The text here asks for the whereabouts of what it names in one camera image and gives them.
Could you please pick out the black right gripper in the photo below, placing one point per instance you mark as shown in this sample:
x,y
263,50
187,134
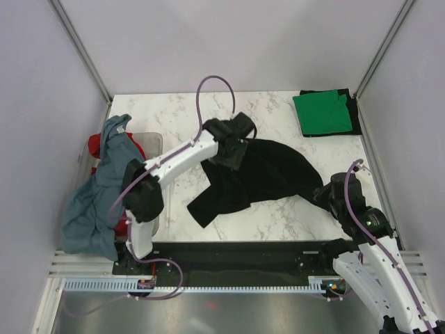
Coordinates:
x,y
320,195

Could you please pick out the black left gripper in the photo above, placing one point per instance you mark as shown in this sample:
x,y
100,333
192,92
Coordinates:
x,y
232,161

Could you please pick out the black t-shirt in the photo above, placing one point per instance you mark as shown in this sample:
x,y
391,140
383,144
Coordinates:
x,y
269,171
353,111

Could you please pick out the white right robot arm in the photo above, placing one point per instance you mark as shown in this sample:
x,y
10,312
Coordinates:
x,y
371,264

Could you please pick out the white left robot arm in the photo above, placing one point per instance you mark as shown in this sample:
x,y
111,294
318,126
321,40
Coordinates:
x,y
143,185

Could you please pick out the clear plastic bin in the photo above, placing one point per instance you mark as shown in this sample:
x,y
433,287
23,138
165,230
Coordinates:
x,y
151,142

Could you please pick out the folded green t-shirt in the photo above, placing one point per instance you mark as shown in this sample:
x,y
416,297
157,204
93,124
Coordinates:
x,y
323,113

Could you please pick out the folded black t-shirt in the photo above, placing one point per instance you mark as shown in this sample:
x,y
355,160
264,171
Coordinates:
x,y
353,111

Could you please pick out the red t-shirt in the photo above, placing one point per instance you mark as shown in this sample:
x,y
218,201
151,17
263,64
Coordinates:
x,y
94,150

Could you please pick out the blue-grey t-shirt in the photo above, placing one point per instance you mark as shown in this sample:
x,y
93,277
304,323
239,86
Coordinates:
x,y
86,226

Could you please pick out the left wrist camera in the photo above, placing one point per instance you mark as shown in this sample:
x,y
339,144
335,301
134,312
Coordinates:
x,y
244,125

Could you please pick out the white slotted cable duct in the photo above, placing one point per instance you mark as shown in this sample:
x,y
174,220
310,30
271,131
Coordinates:
x,y
139,285

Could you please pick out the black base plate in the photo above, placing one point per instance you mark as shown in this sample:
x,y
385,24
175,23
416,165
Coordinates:
x,y
229,262

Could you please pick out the right aluminium frame post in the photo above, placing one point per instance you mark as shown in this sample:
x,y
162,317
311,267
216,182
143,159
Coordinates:
x,y
385,45

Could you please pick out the aluminium frame post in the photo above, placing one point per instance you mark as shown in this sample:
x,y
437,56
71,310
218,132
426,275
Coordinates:
x,y
74,37
385,45

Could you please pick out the left aluminium frame post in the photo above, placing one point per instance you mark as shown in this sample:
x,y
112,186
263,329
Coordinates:
x,y
74,37

